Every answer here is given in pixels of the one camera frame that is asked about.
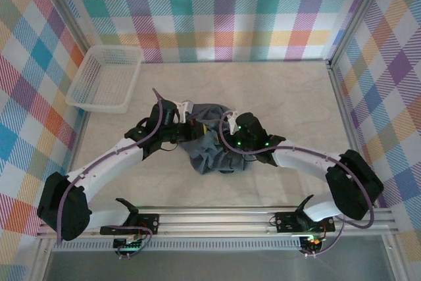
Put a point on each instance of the grey-blue t-shirt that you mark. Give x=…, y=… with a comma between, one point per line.
x=210, y=159

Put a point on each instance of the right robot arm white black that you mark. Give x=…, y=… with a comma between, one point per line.
x=315, y=162

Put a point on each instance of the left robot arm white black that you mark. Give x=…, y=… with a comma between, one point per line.
x=98, y=172

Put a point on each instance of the white plastic mesh basket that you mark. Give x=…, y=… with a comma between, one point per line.
x=77, y=98

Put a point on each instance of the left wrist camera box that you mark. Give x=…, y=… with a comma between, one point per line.
x=184, y=108

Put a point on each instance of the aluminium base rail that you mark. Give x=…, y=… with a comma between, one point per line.
x=213, y=220

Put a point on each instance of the aluminium side rail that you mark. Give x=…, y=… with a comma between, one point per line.
x=338, y=90

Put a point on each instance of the right aluminium frame post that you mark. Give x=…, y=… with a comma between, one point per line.
x=359, y=12

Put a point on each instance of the aluminium frame post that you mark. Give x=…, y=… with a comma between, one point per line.
x=359, y=12
x=65, y=6

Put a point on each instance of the left aluminium frame post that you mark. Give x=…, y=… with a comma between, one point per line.
x=65, y=6

